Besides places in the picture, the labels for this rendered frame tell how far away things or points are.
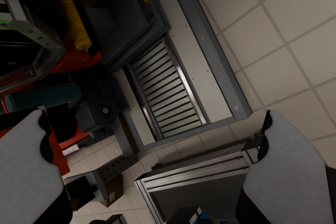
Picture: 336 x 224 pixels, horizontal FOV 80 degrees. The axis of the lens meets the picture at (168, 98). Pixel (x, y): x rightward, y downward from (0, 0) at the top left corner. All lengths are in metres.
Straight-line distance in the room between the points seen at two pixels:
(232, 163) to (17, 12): 0.85
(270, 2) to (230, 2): 0.16
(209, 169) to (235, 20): 0.68
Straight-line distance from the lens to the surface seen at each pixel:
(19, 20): 0.62
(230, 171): 0.94
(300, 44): 0.96
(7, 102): 0.93
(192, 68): 1.02
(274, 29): 0.98
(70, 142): 1.78
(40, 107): 0.61
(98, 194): 1.29
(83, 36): 0.84
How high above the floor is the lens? 0.96
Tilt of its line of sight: 51 degrees down
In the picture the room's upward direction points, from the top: 112 degrees counter-clockwise
